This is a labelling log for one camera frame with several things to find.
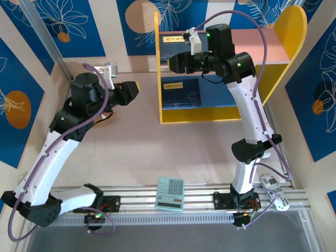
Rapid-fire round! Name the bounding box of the yellow pink blue shelf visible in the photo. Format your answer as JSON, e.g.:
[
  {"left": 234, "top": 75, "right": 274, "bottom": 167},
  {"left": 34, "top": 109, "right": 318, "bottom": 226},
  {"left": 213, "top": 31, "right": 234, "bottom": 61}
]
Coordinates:
[{"left": 153, "top": 5, "right": 308, "bottom": 124}]

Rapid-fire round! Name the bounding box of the brown plush dog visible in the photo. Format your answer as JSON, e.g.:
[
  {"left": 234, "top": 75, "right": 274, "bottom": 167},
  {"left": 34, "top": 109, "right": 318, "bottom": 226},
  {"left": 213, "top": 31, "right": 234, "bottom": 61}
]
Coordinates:
[{"left": 93, "top": 109, "right": 115, "bottom": 127}]

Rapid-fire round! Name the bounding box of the navy book yellow label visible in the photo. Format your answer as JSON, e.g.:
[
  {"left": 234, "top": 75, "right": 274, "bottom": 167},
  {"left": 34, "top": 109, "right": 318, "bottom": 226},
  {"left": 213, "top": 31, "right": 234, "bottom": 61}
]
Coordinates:
[{"left": 162, "top": 101, "right": 203, "bottom": 109}]

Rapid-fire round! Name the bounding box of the light blue calculator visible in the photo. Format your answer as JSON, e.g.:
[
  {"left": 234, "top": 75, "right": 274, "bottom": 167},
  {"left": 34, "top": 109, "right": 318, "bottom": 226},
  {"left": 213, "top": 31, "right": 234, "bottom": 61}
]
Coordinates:
[{"left": 154, "top": 176, "right": 186, "bottom": 212}]

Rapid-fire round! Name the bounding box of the black controller board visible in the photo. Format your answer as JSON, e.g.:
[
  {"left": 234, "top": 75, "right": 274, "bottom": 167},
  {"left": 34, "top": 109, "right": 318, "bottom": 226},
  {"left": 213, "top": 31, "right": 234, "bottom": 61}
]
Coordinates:
[
  {"left": 232, "top": 212, "right": 254, "bottom": 228},
  {"left": 83, "top": 212, "right": 106, "bottom": 232}
]

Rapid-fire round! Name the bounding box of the aluminium frame post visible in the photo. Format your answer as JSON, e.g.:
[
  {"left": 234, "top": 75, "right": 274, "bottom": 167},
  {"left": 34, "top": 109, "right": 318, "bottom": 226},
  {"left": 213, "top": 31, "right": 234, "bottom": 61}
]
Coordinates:
[{"left": 19, "top": 0, "right": 74, "bottom": 82}]

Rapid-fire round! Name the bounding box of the aluminium rail base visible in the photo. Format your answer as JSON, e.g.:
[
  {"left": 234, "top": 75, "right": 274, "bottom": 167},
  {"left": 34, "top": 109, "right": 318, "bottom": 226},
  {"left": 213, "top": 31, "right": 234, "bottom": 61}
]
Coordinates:
[{"left": 51, "top": 184, "right": 308, "bottom": 217}]

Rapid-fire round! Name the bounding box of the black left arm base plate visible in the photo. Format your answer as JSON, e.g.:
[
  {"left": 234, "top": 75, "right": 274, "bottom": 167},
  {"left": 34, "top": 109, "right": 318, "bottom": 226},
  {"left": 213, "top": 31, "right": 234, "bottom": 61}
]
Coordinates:
[{"left": 101, "top": 195, "right": 121, "bottom": 213}]

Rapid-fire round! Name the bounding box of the grey slotted cable duct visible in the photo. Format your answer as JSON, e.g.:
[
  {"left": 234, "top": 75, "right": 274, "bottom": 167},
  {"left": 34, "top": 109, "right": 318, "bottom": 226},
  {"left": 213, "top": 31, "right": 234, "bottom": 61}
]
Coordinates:
[{"left": 56, "top": 215, "right": 236, "bottom": 227}]

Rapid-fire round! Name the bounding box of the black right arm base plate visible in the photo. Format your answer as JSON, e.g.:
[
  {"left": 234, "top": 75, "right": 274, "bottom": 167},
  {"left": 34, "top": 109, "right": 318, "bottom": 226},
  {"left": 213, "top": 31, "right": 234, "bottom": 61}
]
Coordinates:
[{"left": 213, "top": 192, "right": 260, "bottom": 211}]

